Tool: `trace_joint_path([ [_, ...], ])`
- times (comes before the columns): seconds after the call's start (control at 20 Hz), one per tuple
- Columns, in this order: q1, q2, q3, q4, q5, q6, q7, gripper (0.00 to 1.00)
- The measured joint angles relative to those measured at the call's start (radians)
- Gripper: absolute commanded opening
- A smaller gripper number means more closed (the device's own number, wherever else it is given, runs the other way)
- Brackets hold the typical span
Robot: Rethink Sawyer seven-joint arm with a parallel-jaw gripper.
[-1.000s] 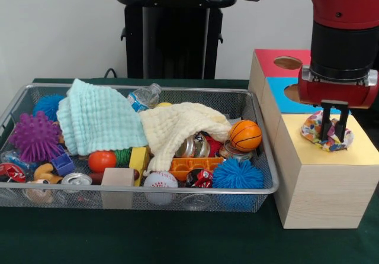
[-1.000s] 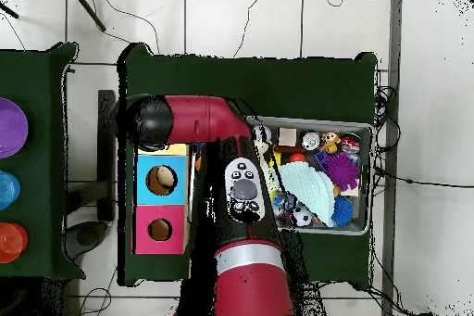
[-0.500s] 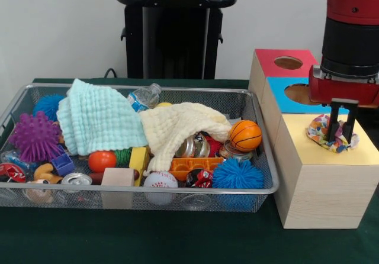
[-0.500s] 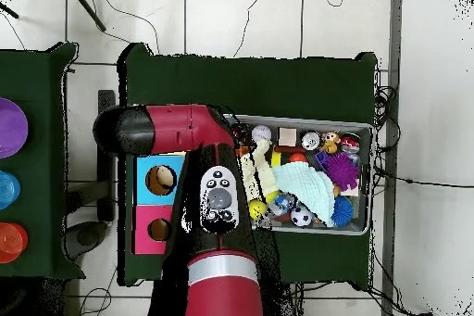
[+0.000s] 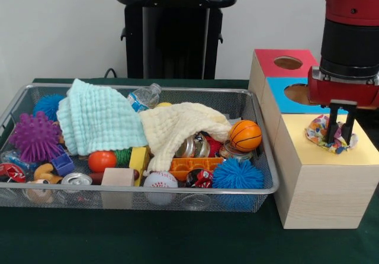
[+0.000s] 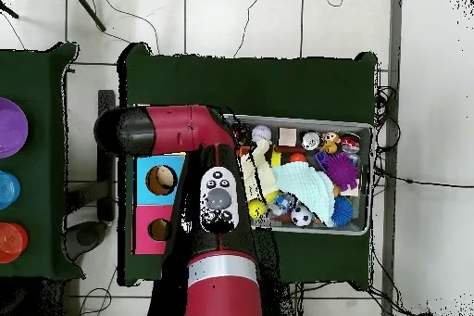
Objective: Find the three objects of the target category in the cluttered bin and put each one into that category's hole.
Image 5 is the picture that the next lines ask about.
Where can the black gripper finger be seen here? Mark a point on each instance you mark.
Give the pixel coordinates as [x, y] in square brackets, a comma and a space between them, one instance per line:
[347, 128]
[331, 125]

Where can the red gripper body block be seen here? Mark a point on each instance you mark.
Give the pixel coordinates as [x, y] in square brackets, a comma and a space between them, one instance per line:
[340, 93]

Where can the polka-dot paper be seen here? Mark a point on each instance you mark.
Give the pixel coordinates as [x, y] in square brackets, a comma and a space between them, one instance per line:
[316, 130]

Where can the wooden three-hole sorting box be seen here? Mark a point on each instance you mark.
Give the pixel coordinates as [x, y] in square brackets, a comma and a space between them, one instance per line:
[319, 193]

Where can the silver mesh bin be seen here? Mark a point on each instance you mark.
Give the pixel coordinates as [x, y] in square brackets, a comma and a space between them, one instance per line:
[74, 203]

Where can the orange toy basketball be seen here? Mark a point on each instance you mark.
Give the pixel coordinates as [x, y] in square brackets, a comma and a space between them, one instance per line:
[245, 135]

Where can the blue fuzzy ball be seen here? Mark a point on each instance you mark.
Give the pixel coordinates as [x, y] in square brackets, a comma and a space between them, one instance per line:
[47, 105]
[238, 173]

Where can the cream cloth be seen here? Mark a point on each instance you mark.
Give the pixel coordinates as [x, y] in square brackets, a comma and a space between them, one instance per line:
[171, 128]

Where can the white toy baseball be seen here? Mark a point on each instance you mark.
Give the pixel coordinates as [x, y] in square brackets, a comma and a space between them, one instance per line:
[160, 179]

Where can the dark green tablecloth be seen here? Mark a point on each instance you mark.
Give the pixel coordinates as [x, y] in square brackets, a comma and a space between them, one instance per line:
[177, 240]

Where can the plain wooden block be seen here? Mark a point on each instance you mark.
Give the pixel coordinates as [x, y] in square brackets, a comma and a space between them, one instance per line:
[117, 177]

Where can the orange-red ball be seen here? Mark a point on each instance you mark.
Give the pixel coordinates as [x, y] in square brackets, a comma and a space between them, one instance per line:
[102, 161]

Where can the mint green cloth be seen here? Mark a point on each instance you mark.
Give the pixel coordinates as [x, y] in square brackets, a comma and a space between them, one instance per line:
[94, 119]

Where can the purple spiky ball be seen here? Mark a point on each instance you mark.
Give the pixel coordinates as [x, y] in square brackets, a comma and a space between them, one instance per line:
[35, 136]

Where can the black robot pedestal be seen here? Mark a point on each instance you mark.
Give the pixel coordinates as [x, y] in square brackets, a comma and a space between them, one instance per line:
[177, 39]

